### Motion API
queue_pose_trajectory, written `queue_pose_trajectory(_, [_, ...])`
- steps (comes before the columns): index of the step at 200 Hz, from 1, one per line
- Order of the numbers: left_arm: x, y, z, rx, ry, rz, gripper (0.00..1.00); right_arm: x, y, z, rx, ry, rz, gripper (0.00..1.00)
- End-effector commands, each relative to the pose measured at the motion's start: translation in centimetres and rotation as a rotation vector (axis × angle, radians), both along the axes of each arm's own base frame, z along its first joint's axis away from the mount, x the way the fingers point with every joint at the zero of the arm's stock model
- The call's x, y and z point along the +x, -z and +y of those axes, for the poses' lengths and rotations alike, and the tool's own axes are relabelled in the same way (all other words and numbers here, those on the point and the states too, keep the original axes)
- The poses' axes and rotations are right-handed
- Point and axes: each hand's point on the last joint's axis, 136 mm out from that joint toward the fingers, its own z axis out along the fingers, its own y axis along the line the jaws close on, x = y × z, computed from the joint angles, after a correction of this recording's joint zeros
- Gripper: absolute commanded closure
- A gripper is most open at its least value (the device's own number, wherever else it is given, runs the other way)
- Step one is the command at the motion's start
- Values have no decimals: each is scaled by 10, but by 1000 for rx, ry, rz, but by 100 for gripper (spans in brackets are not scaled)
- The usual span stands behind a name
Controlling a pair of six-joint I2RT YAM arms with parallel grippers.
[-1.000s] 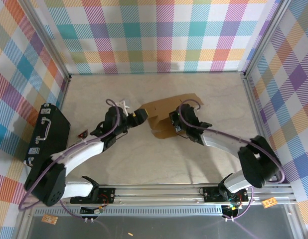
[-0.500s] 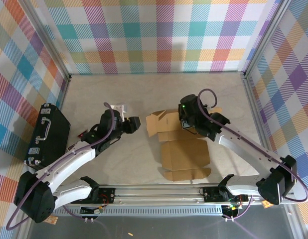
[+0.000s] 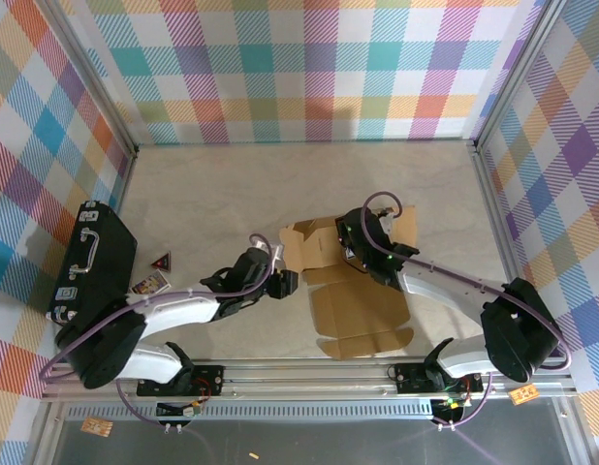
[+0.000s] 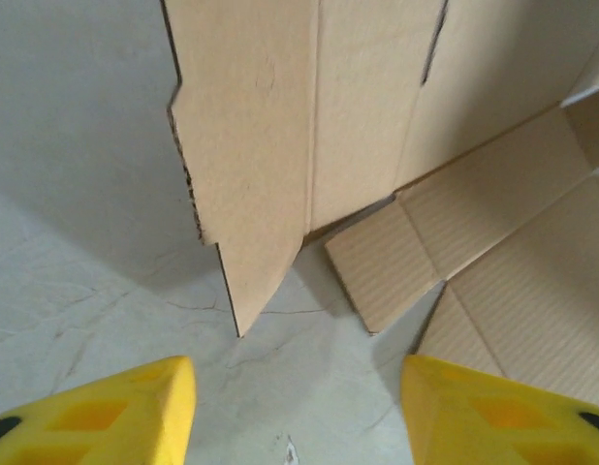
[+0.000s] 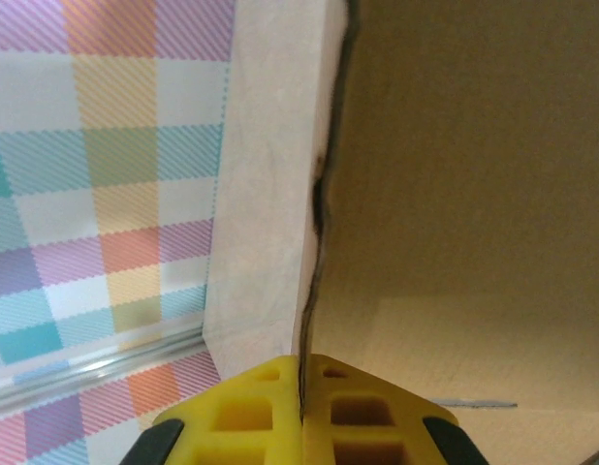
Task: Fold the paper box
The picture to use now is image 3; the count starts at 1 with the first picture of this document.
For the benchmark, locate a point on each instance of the brown cardboard paper box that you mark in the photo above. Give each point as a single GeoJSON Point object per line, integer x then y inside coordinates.
{"type": "Point", "coordinates": [353, 305]}

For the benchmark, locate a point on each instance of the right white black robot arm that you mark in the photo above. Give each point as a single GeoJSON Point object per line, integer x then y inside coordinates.
{"type": "Point", "coordinates": [450, 286]}

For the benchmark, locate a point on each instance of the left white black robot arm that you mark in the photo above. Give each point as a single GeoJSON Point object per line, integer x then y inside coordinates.
{"type": "Point", "coordinates": [178, 312]}

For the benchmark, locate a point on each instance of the red black triangular card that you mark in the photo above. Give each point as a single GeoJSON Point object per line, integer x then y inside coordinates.
{"type": "Point", "coordinates": [163, 264]}

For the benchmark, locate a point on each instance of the small colourful card pack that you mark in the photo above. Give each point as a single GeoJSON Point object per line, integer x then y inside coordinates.
{"type": "Point", "coordinates": [149, 283]}

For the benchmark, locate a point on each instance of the perforated metal strip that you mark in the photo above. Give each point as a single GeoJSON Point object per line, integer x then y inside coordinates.
{"type": "Point", "coordinates": [304, 412]}

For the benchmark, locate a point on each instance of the small wooden stick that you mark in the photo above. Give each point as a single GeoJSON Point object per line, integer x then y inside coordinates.
{"type": "Point", "coordinates": [253, 455]}

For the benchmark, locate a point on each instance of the orange paper tag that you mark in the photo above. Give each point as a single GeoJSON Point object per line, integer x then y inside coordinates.
{"type": "Point", "coordinates": [523, 394]}
{"type": "Point", "coordinates": [97, 427]}

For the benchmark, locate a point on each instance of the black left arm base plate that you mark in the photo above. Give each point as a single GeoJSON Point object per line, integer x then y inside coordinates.
{"type": "Point", "coordinates": [207, 378]}

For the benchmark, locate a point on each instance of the aluminium table frame rail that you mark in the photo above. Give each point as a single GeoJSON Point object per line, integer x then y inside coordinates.
{"type": "Point", "coordinates": [304, 382]}

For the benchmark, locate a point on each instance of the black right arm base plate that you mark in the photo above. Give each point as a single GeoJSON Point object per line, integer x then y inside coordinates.
{"type": "Point", "coordinates": [411, 378]}

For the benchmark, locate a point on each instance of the aluminium corner post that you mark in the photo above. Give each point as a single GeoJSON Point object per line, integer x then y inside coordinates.
{"type": "Point", "coordinates": [93, 80]}
{"type": "Point", "coordinates": [517, 72]}

